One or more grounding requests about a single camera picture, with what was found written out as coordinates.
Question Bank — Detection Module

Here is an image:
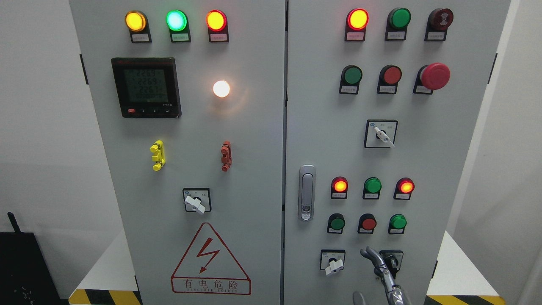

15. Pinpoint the dark red buzzer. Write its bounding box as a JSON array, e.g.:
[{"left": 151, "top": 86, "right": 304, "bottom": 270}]
[{"left": 424, "top": 8, "right": 454, "bottom": 41}]

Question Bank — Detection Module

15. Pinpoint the silver cabinet door handle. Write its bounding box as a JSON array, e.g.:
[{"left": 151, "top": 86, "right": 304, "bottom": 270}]
[{"left": 298, "top": 165, "right": 317, "bottom": 221}]

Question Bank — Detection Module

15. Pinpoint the red lit indicator lower right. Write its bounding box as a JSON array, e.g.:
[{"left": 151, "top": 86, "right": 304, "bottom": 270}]
[{"left": 393, "top": 177, "right": 415, "bottom": 200}]

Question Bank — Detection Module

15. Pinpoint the red electrical warning sticker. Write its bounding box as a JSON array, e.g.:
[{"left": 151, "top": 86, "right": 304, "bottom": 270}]
[{"left": 171, "top": 222, "right": 252, "bottom": 295}]

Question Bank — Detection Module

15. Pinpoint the red push button upper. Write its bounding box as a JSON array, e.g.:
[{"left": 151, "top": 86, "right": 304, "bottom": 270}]
[{"left": 377, "top": 64, "right": 402, "bottom": 94}]

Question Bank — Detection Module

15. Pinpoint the green push button lower right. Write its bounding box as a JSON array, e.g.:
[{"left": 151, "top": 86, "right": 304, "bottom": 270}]
[{"left": 388, "top": 214, "right": 408, "bottom": 234}]

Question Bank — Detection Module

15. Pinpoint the lower white rotary selector switch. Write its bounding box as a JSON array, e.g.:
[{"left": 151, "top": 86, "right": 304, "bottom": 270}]
[{"left": 320, "top": 249, "right": 346, "bottom": 277}]

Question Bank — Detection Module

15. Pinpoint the red terminal connector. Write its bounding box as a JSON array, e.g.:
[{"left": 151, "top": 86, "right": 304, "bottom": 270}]
[{"left": 221, "top": 141, "right": 232, "bottom": 172}]

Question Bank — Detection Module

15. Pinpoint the green lit indicator light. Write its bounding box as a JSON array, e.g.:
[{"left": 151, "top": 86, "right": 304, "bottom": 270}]
[{"left": 165, "top": 10, "right": 191, "bottom": 43}]

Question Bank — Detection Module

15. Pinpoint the green push button lower left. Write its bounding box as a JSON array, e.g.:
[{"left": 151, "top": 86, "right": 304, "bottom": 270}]
[{"left": 327, "top": 213, "right": 346, "bottom": 234}]

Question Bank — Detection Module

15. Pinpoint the green indicator light lower middle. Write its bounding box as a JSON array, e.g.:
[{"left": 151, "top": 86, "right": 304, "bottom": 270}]
[{"left": 362, "top": 177, "right": 382, "bottom": 200}]

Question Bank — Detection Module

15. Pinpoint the black digital power meter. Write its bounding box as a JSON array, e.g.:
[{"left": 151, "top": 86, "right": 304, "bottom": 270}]
[{"left": 111, "top": 57, "right": 182, "bottom": 118}]

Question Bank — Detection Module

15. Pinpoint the red emergency stop button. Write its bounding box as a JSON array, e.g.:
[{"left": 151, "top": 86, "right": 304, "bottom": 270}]
[{"left": 413, "top": 62, "right": 451, "bottom": 95}]

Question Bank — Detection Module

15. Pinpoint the yellow indicator light top left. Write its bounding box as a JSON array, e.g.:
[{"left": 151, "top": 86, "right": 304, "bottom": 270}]
[{"left": 124, "top": 10, "right": 152, "bottom": 43}]

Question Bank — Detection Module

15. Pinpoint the green push button upper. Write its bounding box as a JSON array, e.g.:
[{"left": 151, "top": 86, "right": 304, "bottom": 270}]
[{"left": 339, "top": 64, "right": 363, "bottom": 94}]

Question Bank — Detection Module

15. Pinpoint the red indicator light lower left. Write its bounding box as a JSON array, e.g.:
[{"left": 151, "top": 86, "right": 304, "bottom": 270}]
[{"left": 330, "top": 176, "right": 348, "bottom": 199}]

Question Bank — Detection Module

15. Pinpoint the black knob selector switch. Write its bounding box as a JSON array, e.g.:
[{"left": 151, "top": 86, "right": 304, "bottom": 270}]
[{"left": 378, "top": 250, "right": 404, "bottom": 279}]

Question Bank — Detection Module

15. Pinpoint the orange red indicator light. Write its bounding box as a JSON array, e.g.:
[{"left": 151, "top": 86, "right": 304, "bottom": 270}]
[{"left": 206, "top": 9, "right": 229, "bottom": 43}]

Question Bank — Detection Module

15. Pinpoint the red lit indicator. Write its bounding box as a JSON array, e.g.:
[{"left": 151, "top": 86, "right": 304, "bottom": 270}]
[
  {"left": 393, "top": 177, "right": 415, "bottom": 200},
  {"left": 344, "top": 8, "right": 369, "bottom": 42}
]

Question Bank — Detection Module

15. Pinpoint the yellow terminal connector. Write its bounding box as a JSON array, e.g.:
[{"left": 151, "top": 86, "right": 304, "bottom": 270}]
[{"left": 149, "top": 140, "right": 166, "bottom": 172}]

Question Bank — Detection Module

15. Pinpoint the red push button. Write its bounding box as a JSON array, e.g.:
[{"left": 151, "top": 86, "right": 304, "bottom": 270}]
[
  {"left": 377, "top": 64, "right": 402, "bottom": 94},
  {"left": 357, "top": 213, "right": 377, "bottom": 234}
]

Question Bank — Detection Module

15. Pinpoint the black box with antenna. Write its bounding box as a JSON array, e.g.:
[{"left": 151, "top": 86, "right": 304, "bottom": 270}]
[{"left": 0, "top": 212, "right": 61, "bottom": 305}]

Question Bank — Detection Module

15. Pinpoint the left door rotary selector switch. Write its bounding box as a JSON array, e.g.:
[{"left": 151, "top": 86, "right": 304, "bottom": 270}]
[{"left": 182, "top": 188, "right": 212, "bottom": 215}]

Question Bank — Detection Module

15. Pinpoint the red push button lower middle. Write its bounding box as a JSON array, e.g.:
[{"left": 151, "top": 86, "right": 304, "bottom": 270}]
[{"left": 357, "top": 213, "right": 377, "bottom": 234}]

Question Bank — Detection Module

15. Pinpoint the upper right rotary selector switch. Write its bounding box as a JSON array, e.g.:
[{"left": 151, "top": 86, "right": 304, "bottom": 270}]
[{"left": 364, "top": 119, "right": 398, "bottom": 148}]

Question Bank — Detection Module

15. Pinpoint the green indicator top right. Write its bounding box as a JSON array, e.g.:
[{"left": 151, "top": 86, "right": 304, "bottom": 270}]
[{"left": 385, "top": 7, "right": 412, "bottom": 41}]

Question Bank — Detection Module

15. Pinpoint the green push button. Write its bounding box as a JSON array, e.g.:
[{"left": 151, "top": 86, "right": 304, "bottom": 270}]
[
  {"left": 388, "top": 214, "right": 408, "bottom": 234},
  {"left": 327, "top": 213, "right": 346, "bottom": 234},
  {"left": 339, "top": 64, "right": 363, "bottom": 94}
]

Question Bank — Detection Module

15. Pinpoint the white glowing indicator light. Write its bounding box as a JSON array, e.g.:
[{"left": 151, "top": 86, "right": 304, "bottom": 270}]
[{"left": 212, "top": 80, "right": 231, "bottom": 98}]

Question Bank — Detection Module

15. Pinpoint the white platform with hazard stripes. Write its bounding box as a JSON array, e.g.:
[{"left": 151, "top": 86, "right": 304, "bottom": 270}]
[{"left": 68, "top": 232, "right": 506, "bottom": 305}]

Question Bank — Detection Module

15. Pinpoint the red lit indicator top right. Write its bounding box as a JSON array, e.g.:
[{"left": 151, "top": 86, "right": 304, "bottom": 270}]
[{"left": 344, "top": 8, "right": 369, "bottom": 42}]

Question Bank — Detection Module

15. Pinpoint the grey electrical control cabinet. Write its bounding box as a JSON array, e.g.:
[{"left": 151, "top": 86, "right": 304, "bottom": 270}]
[{"left": 69, "top": 0, "right": 511, "bottom": 305}]

